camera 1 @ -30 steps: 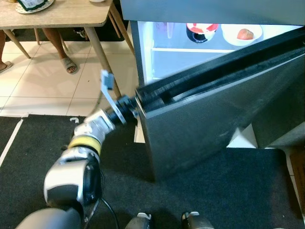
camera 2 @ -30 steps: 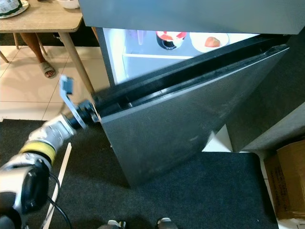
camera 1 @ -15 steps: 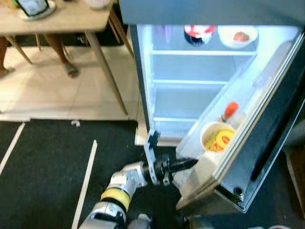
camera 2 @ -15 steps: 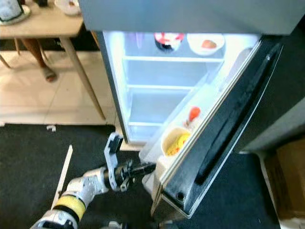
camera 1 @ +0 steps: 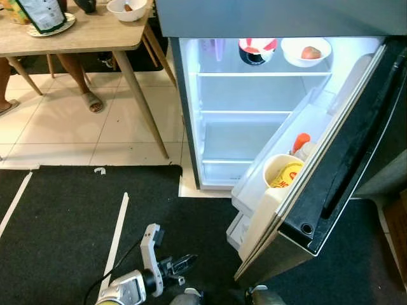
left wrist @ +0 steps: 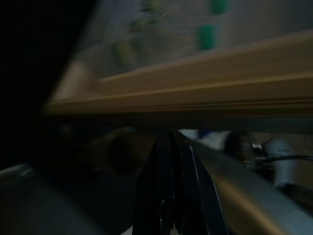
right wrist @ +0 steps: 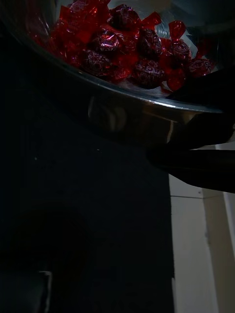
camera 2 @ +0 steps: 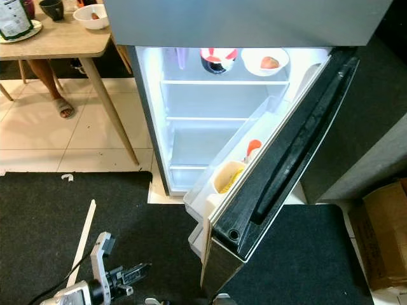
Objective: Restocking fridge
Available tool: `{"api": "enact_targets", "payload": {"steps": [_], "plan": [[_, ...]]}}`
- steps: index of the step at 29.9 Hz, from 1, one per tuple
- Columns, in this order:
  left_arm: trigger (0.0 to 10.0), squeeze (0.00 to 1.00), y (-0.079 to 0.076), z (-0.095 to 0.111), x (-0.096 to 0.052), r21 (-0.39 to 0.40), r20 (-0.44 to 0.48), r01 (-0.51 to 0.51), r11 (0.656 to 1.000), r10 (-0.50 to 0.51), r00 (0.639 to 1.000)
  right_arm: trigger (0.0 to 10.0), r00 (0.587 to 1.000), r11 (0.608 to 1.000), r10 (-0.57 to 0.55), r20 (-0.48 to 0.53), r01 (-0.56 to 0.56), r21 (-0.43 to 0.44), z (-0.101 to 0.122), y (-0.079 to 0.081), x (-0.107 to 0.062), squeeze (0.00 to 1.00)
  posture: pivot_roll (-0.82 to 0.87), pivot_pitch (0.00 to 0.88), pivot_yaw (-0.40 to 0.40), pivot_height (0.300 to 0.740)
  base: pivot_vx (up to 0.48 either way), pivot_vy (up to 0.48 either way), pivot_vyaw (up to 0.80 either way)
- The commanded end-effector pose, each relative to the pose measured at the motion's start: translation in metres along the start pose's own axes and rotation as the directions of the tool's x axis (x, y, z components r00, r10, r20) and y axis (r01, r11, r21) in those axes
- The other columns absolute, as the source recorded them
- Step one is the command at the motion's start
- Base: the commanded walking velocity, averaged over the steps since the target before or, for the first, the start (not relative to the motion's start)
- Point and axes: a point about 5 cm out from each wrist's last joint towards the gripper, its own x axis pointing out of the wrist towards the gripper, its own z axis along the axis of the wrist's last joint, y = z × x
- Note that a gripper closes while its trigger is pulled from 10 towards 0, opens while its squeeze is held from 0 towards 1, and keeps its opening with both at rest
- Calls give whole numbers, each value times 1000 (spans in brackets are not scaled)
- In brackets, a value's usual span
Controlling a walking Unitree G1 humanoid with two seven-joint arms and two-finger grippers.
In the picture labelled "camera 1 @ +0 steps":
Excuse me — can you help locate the glass fridge shelf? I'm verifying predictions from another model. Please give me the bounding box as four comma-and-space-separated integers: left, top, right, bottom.
196, 71, 333, 79
199, 109, 293, 117
201, 157, 256, 165

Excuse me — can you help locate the white tape strip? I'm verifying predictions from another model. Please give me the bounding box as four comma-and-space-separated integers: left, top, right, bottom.
97, 193, 130, 301
0, 172, 33, 239

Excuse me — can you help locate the white cup with yellow print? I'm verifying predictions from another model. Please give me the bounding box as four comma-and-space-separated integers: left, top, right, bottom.
263, 154, 305, 189

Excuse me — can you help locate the large black floor mat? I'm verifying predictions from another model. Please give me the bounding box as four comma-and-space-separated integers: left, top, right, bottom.
0, 165, 407, 305

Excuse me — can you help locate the white bowl with red fruit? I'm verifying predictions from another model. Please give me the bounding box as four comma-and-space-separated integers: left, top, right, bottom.
280, 38, 333, 68

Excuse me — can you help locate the red and white bowl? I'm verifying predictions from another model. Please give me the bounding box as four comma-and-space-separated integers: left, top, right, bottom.
238, 38, 279, 66

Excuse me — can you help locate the dark mug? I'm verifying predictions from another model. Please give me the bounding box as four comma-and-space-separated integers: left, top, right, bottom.
73, 0, 98, 15

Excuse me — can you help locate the brown cardboard box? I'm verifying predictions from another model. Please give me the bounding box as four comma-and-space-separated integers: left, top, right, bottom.
382, 189, 407, 283

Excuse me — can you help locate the bottle with orange cap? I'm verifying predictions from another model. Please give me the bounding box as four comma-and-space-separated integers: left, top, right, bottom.
291, 132, 317, 161

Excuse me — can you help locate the snack bag with label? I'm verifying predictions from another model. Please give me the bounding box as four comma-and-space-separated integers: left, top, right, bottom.
14, 0, 68, 34

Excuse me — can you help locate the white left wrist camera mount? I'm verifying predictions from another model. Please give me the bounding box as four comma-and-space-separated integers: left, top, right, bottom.
139, 223, 167, 297

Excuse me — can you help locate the white bowl with orange food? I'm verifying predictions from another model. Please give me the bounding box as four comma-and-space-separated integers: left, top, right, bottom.
106, 0, 149, 23

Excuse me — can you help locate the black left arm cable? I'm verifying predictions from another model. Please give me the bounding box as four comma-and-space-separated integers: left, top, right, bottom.
83, 236, 144, 299

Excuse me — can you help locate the grey freezer door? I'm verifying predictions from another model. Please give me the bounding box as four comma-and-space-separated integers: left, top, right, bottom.
155, 0, 399, 39

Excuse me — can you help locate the leaf patterned plate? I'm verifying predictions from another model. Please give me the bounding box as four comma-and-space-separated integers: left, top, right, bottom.
25, 13, 77, 37

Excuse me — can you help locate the light wooden dining table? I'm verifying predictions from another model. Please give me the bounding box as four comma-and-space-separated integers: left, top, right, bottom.
0, 0, 170, 159

